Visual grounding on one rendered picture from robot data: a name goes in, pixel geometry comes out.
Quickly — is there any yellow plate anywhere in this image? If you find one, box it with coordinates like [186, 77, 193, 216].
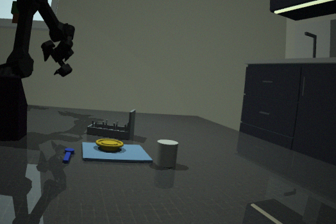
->
[96, 139, 124, 151]

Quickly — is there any dark grey dish rack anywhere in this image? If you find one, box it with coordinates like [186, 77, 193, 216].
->
[87, 110, 135, 139]

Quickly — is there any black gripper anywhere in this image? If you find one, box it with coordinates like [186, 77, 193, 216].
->
[41, 40, 72, 77]

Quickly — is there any light blue flat mat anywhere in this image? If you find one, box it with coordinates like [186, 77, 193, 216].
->
[82, 142, 153, 163]

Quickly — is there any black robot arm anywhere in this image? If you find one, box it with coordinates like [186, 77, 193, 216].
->
[0, 0, 75, 79]

